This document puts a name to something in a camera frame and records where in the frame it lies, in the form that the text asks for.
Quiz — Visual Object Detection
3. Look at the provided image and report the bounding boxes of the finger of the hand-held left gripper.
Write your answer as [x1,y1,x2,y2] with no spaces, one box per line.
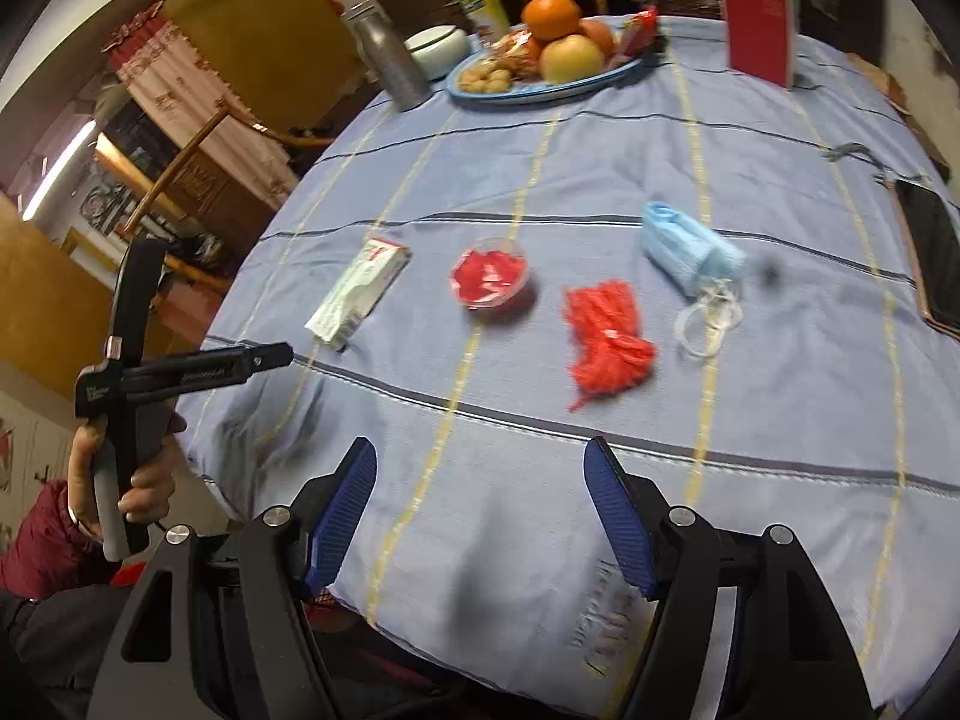
[126,343,295,395]

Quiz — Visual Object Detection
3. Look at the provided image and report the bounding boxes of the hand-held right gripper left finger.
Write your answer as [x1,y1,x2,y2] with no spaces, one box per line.
[86,436,378,720]

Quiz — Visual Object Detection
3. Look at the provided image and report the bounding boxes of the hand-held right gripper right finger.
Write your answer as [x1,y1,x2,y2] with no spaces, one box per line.
[583,436,875,720]

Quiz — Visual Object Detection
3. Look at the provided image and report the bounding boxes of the clear plastic cup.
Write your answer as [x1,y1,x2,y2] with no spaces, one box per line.
[450,236,538,312]

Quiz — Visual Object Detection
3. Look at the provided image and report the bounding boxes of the person's left forearm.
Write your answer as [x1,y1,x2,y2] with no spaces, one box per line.
[0,478,102,601]

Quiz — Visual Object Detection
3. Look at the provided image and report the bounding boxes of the person's left hand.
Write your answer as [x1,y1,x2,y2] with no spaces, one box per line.
[67,414,188,541]

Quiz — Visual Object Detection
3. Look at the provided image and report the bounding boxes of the blue striped tablecloth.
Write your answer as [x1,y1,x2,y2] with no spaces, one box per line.
[176,11,960,713]

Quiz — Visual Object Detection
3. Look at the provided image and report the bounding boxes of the wooden chair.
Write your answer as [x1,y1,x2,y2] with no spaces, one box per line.
[120,105,335,293]

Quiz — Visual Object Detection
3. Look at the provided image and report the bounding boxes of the fluorescent tube light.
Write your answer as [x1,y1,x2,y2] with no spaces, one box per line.
[22,120,95,222]

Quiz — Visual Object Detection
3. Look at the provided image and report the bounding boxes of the red white curtain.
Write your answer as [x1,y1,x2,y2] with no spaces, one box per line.
[105,4,301,211]

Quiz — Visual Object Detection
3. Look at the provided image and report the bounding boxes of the blue face masks bundle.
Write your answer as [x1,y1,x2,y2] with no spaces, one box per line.
[641,201,747,357]

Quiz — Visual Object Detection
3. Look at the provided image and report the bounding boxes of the person's dark clothing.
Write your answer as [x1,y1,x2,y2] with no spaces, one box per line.
[0,591,132,720]

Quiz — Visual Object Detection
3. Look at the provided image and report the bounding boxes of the metal bottle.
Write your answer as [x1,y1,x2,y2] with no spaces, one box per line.
[341,0,434,112]

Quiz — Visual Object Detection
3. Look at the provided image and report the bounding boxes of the white lidded jar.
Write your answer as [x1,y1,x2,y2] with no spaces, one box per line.
[403,25,470,81]

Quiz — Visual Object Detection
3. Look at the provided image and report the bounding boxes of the heap of walnuts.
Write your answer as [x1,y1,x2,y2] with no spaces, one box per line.
[457,64,518,95]

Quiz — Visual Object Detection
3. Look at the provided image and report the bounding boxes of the black phone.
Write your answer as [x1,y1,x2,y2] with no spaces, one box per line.
[892,178,960,337]

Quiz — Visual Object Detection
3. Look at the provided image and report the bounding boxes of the wrapped pastries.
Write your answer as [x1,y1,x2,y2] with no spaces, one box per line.
[487,30,545,80]

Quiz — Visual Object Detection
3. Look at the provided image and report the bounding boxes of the blue oval plate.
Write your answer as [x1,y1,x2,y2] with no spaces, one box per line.
[446,19,665,104]

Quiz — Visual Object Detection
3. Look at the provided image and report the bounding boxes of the yellow apple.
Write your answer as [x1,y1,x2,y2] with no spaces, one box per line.
[540,34,605,85]

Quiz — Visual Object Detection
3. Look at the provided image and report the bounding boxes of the small orange fruit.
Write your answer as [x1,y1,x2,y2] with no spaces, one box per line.
[577,19,623,61]

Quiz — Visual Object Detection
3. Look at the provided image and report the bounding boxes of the large orange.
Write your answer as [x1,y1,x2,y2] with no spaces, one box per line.
[521,0,584,42]

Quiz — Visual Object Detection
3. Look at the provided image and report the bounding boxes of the red candy packets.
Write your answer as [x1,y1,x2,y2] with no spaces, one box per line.
[615,6,661,57]

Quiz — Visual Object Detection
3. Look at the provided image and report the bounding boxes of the red book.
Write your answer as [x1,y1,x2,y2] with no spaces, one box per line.
[716,0,797,89]

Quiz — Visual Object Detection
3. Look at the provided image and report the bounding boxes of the red string bundle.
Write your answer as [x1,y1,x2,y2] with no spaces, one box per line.
[562,280,659,412]

